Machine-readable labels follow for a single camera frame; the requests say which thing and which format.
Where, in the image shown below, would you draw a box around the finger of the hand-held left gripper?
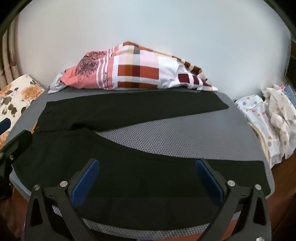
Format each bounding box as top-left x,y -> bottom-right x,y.
0,130 -> 33,163
0,118 -> 11,134

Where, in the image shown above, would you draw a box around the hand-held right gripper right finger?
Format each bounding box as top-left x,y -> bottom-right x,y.
195,158 -> 272,241

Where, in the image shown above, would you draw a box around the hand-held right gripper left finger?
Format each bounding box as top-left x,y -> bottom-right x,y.
25,158 -> 100,241

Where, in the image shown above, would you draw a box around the black pants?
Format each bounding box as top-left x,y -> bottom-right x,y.
10,91 -> 271,230

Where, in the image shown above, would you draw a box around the floral pillow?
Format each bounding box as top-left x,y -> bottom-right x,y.
0,74 -> 45,149

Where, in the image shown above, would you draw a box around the grey mesh mat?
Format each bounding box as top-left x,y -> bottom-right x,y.
7,87 -> 276,239

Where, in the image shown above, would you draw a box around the beige patterned curtain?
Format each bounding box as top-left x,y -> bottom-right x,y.
0,19 -> 21,88

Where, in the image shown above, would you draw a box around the white patterned cloth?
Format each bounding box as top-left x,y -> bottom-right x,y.
235,85 -> 296,169

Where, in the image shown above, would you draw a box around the blue checked cloth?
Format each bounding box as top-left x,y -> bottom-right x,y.
284,85 -> 296,106

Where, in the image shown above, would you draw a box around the plaid pillow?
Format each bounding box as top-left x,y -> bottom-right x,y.
48,41 -> 219,94

